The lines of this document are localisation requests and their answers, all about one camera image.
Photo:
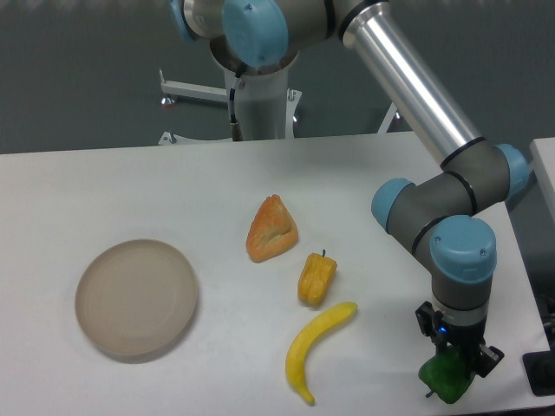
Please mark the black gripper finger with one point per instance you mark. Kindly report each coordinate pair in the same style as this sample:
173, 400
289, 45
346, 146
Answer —
486, 360
428, 320

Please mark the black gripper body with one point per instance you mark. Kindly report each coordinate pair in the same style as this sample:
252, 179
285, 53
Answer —
463, 329

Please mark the green toy pepper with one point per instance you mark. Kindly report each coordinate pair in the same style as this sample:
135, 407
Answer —
446, 375

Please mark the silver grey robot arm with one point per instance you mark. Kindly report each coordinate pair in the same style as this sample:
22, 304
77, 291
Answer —
435, 221

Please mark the yellow toy pepper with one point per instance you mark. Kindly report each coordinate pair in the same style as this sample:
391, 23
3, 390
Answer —
315, 279

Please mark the black box at right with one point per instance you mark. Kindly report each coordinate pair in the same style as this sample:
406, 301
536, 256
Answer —
539, 367

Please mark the yellow toy banana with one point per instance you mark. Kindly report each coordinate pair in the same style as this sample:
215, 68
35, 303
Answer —
313, 332

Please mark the orange toy croissant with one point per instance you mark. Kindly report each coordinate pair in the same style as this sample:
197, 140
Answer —
273, 231

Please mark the white robot stand base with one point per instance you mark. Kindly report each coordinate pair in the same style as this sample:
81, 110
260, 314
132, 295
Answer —
259, 107

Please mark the beige round plate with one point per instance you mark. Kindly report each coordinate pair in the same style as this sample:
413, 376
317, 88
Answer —
135, 301

